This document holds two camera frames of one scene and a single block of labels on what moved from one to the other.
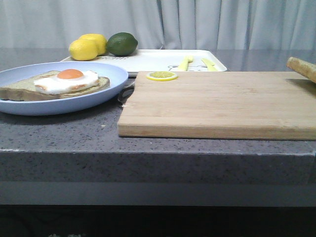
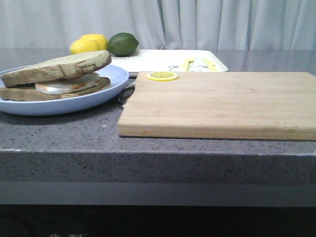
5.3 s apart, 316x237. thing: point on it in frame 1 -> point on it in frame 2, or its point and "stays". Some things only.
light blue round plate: x=117 y=78 stays
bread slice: x=307 y=69 -> x=58 y=68
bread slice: x=21 y=88 stays
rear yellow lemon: x=100 y=41 stays
